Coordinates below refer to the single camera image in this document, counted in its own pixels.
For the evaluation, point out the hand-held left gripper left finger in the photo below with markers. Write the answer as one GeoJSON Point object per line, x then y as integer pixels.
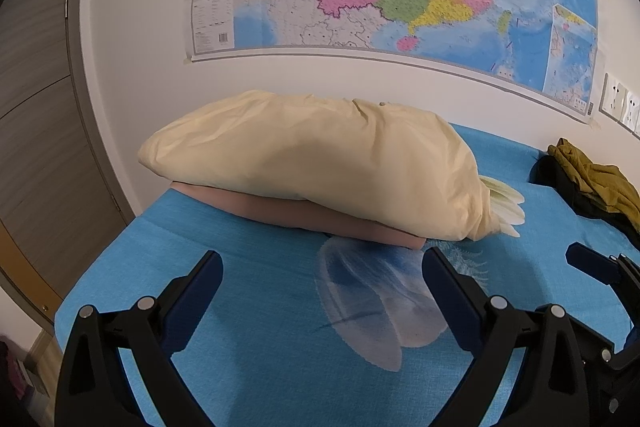
{"type": "Point", "coordinates": [200, 282]}

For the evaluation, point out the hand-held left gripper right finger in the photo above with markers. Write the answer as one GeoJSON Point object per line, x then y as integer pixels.
{"type": "Point", "coordinates": [450, 292]}

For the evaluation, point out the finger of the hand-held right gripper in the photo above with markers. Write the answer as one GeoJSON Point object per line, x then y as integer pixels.
{"type": "Point", "coordinates": [585, 257]}

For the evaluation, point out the cream garment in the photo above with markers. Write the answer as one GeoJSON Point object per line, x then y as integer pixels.
{"type": "Point", "coordinates": [310, 147]}

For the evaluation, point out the blue floral bed sheet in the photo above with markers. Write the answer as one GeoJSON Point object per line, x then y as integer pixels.
{"type": "Point", "coordinates": [250, 307]}

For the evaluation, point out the olive garment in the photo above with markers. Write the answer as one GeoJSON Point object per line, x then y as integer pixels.
{"type": "Point", "coordinates": [600, 177]}

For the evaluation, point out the black garment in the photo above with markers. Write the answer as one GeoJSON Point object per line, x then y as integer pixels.
{"type": "Point", "coordinates": [555, 178]}

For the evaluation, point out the pink garment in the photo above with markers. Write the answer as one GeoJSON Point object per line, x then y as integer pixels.
{"type": "Point", "coordinates": [280, 213]}

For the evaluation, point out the dark purple cloth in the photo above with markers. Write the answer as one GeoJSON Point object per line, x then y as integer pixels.
{"type": "Point", "coordinates": [10, 372]}

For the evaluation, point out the wooden wardrobe door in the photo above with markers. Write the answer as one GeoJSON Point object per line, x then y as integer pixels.
{"type": "Point", "coordinates": [40, 107]}

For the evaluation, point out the white wall socket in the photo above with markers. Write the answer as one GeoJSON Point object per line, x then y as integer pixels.
{"type": "Point", "coordinates": [614, 97]}
{"type": "Point", "coordinates": [632, 109]}

